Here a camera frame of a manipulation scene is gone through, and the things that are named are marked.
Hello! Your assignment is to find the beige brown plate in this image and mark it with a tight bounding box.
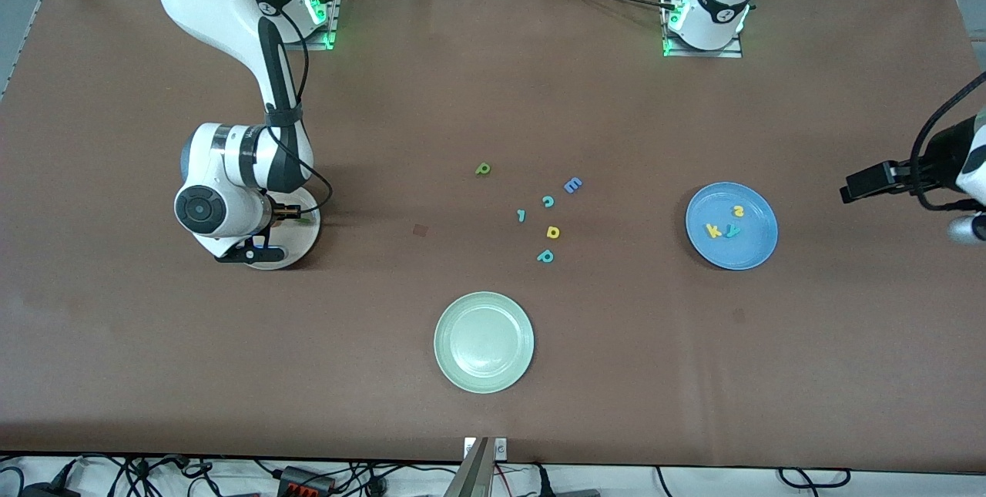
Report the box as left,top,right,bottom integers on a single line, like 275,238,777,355
245,186,321,271

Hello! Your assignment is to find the blue plate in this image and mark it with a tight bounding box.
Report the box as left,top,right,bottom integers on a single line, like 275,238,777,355
686,182,779,271

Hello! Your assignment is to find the orange black power connector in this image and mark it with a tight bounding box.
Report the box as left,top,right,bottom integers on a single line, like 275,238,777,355
279,465,337,495

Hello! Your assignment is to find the pale green plate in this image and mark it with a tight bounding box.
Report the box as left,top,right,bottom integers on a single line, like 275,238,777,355
434,291,535,395

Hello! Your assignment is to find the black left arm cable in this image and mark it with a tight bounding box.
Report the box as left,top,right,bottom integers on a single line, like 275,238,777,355
909,72,986,213

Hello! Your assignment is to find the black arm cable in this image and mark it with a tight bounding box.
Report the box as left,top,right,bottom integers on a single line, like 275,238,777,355
279,0,334,214
909,72,986,213

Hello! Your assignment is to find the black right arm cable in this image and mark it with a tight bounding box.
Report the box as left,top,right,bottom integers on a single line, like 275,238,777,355
279,0,334,214

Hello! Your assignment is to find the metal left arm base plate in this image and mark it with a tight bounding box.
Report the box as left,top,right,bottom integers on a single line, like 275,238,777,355
662,0,745,59

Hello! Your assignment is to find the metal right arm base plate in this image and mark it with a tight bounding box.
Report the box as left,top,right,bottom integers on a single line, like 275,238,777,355
289,0,341,52

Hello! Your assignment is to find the black looped floor cable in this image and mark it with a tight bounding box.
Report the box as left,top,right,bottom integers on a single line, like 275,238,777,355
778,468,852,490

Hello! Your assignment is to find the grey camera mount bar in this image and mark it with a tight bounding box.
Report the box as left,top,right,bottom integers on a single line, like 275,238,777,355
443,438,494,497

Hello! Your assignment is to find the white mount bracket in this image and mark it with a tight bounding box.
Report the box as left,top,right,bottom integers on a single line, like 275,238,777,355
464,438,508,461

